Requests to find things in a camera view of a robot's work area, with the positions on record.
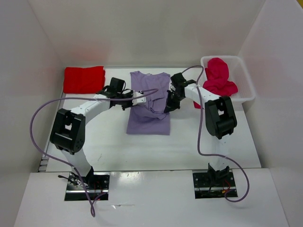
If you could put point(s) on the red t shirt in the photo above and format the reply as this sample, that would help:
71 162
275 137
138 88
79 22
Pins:
83 80

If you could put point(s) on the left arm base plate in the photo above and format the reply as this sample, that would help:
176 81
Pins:
97 191

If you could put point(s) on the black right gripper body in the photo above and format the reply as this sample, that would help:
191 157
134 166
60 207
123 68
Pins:
172 100

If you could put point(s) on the magenta t shirt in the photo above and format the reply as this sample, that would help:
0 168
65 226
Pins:
217 73

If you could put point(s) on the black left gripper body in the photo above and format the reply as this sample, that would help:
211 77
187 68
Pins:
129 99

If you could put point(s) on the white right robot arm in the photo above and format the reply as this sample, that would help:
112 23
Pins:
217 114

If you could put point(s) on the white plastic basket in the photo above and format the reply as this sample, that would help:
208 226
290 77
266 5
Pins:
238 74

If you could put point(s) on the lilac t shirt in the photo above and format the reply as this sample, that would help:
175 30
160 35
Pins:
149 118

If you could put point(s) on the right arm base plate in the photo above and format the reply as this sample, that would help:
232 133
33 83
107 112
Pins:
205 190

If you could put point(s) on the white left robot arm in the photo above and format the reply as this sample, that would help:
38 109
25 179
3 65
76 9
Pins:
68 132

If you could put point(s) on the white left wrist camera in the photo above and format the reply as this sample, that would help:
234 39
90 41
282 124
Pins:
138 98

